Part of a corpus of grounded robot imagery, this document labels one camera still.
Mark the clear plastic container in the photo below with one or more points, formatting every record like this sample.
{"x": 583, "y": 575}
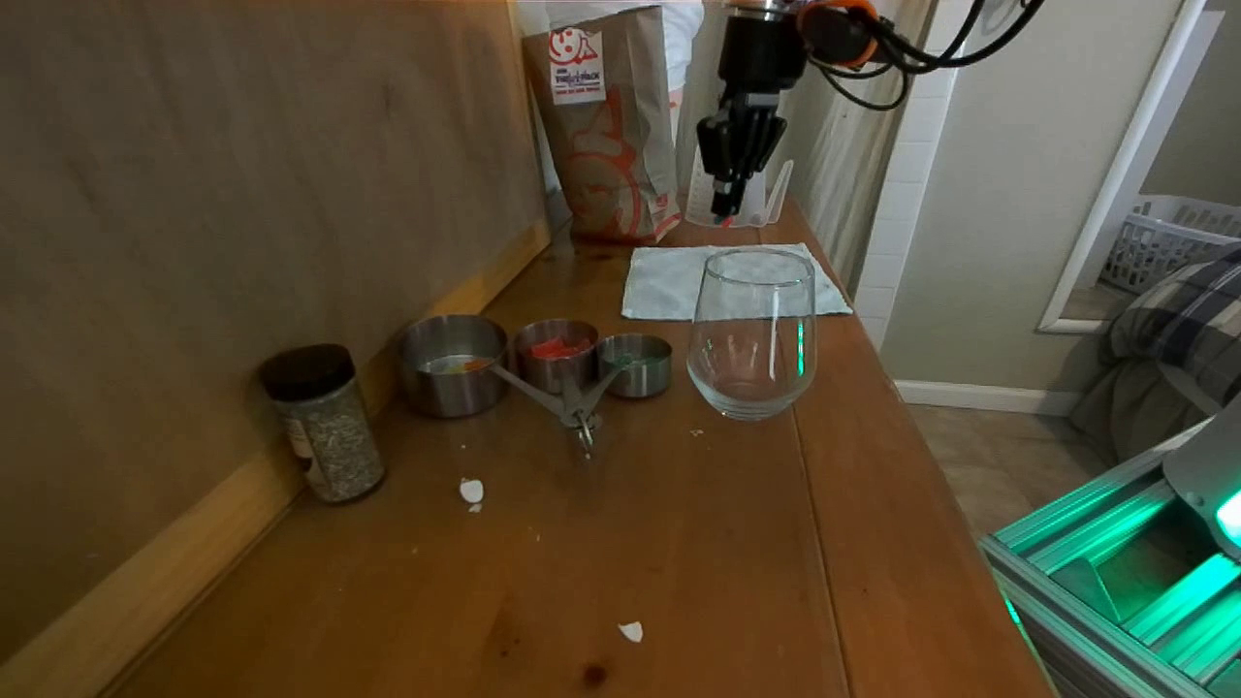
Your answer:
{"x": 786, "y": 194}

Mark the white door frame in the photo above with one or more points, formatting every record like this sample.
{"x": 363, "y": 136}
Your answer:
{"x": 1122, "y": 170}

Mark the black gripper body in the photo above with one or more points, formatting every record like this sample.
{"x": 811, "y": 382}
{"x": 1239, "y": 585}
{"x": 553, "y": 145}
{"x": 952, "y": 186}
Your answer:
{"x": 760, "y": 60}

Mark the red gummy candy heap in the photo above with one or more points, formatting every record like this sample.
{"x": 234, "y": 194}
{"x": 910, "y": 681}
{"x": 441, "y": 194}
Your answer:
{"x": 560, "y": 351}

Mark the white terry cloth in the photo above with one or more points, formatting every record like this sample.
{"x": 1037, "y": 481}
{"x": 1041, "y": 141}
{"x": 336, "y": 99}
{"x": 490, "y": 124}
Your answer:
{"x": 659, "y": 292}

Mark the stemless clear glass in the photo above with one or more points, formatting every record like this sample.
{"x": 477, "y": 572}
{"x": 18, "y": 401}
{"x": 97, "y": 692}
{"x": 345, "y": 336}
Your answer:
{"x": 751, "y": 389}

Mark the spice jar with dark lid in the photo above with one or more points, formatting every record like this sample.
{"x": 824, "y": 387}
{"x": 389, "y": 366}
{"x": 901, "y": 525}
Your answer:
{"x": 330, "y": 441}

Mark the wooden backboard panel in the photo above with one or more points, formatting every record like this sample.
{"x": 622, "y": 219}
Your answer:
{"x": 234, "y": 194}

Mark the white laundry basket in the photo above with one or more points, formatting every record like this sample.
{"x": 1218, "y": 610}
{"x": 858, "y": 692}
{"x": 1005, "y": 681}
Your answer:
{"x": 1164, "y": 245}

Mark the white baseboard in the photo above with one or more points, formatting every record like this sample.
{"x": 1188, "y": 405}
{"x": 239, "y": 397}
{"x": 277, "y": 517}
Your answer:
{"x": 984, "y": 397}

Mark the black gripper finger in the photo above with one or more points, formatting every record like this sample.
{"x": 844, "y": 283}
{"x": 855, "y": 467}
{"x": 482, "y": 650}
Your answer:
{"x": 720, "y": 158}
{"x": 760, "y": 141}

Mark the aluminium frame with green light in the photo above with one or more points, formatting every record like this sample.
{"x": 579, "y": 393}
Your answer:
{"x": 1111, "y": 568}

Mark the large steel measuring cup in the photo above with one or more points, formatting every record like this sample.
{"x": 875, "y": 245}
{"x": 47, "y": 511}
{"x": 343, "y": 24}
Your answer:
{"x": 447, "y": 389}

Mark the white crumb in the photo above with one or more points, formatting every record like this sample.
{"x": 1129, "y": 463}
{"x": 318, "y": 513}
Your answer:
{"x": 630, "y": 632}
{"x": 471, "y": 491}

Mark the brown paper bag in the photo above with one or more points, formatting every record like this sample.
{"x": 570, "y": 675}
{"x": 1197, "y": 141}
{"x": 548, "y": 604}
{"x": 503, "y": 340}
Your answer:
{"x": 622, "y": 141}

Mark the plaid blanket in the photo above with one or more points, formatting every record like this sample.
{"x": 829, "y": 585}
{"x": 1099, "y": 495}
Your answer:
{"x": 1175, "y": 336}

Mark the small steel measuring cup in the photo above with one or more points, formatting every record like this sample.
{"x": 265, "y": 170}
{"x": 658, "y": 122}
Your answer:
{"x": 640, "y": 374}

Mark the medium steel measuring cup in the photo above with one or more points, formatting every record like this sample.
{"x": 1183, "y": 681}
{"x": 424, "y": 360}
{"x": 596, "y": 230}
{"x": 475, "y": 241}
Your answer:
{"x": 555, "y": 374}

